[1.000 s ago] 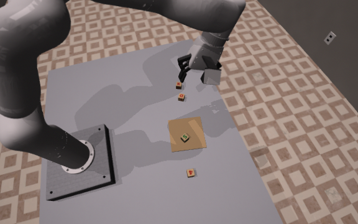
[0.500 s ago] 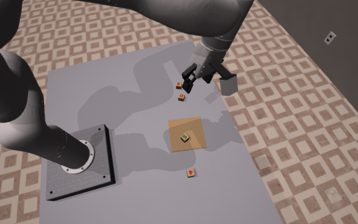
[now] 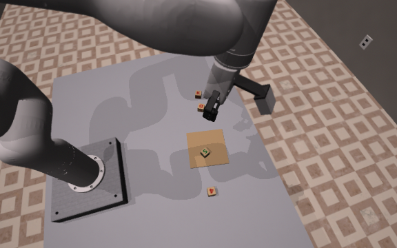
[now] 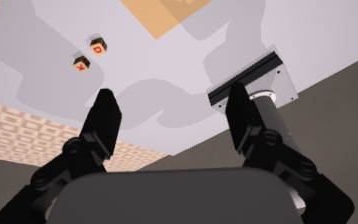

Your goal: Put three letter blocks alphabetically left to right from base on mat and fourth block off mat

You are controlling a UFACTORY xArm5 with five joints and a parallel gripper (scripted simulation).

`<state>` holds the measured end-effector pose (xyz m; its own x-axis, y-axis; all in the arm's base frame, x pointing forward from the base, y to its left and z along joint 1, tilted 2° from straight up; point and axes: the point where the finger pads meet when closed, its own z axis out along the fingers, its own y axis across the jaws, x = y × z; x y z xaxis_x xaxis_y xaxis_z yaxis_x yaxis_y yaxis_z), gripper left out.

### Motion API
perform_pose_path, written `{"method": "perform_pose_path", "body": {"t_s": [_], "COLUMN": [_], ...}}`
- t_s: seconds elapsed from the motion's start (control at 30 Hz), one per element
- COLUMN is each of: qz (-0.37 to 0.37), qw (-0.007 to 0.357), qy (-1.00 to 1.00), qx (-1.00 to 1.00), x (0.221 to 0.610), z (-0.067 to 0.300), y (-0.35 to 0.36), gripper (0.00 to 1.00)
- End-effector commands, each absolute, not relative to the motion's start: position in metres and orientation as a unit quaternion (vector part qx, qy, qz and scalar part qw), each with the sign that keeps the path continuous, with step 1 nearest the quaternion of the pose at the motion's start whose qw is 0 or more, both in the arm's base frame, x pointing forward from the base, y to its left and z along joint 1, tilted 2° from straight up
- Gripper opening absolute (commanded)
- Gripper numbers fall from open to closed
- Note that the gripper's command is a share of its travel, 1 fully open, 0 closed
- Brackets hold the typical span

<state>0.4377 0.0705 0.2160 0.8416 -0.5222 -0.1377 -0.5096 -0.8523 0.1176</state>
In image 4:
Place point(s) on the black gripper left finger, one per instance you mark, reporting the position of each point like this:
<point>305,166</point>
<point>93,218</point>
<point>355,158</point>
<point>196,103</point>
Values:
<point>80,156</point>

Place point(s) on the tan flat mat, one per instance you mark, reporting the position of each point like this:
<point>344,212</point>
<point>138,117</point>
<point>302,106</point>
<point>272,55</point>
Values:
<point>160,16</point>

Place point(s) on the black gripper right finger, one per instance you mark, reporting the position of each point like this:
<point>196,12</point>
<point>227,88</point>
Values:
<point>324,202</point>

